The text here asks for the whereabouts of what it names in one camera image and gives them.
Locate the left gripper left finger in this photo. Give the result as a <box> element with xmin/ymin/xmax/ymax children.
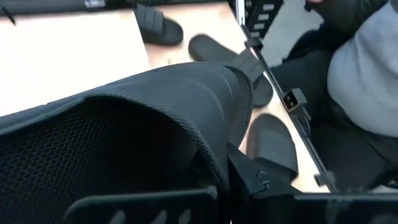
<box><xmin>61</xmin><ymin>185</ymin><xmax>219</xmax><ymax>224</ymax></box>

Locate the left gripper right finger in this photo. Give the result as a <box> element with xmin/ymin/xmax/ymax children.
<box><xmin>228</xmin><ymin>145</ymin><xmax>398</xmax><ymax>224</ymax></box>

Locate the black rubber slide sandal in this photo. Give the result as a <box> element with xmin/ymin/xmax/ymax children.
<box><xmin>245</xmin><ymin>113</ymin><xmax>300</xmax><ymax>187</ymax></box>
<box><xmin>188</xmin><ymin>34</ymin><xmax>274</xmax><ymax>108</ymax></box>
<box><xmin>133</xmin><ymin>2</ymin><xmax>185</xmax><ymax>46</ymax></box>
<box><xmin>0</xmin><ymin>61</ymin><xmax>253</xmax><ymax>224</ymax></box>

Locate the person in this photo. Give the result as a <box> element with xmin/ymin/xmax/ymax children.
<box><xmin>270</xmin><ymin>0</ymin><xmax>398</xmax><ymax>191</ymax></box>

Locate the black metal table frame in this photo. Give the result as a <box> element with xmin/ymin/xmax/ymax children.
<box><xmin>0</xmin><ymin>0</ymin><xmax>340</xmax><ymax>194</ymax></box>

